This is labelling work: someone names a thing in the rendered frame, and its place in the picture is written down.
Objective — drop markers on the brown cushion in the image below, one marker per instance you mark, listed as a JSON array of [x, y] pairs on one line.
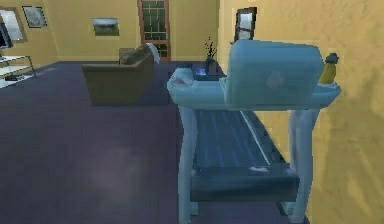
[[132, 55]]

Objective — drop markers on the dark side table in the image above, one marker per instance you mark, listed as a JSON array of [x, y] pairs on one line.
[[204, 71]]

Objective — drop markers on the red framed glass door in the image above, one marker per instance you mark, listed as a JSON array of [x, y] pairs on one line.
[[154, 26]]

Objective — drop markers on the green landscape wall picture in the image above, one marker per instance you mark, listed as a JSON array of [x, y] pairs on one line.
[[105, 26]]

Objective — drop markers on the yellow bottle with dark cap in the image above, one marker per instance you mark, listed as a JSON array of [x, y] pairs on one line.
[[328, 71]]

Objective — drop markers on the white shelf table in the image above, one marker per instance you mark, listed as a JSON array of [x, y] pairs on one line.
[[15, 68]]

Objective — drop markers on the brown framed window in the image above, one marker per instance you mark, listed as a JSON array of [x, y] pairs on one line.
[[12, 25]]

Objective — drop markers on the dark framed grey picture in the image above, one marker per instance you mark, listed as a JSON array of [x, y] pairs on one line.
[[34, 16]]

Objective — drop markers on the pale blue treadmill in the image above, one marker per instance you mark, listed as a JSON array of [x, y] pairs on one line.
[[266, 76]]

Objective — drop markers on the brown armchair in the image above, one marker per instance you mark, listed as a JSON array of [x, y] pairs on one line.
[[116, 80]]

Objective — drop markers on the dark twig house plant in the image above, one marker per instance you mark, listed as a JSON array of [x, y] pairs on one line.
[[210, 51]]

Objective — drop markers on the blue glowing small box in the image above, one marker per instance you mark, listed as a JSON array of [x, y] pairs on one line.
[[200, 71]]

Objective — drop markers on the black framed wall mirror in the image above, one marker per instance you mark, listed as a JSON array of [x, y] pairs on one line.
[[245, 23]]

